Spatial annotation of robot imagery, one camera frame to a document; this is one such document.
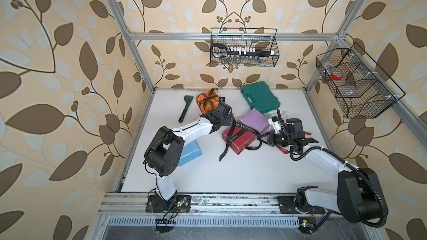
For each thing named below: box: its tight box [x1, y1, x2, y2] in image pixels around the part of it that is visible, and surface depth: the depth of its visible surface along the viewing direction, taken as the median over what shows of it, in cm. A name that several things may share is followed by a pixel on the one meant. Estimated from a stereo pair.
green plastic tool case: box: [240, 81, 281, 114], surface depth 114 cm
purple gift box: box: [238, 107, 272, 135], surface depth 97 cm
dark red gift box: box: [222, 126, 256, 155], surface depth 91 cm
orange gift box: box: [195, 90, 220, 114], surface depth 107 cm
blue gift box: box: [177, 139, 203, 167], surface depth 86 cm
